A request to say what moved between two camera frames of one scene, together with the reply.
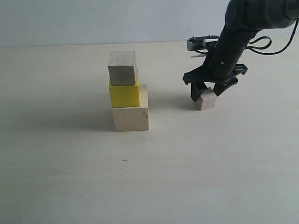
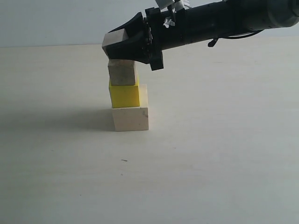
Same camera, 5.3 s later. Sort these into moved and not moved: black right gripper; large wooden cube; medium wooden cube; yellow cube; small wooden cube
Moved: black right gripper; small wooden cube
Not moved: medium wooden cube; yellow cube; large wooden cube
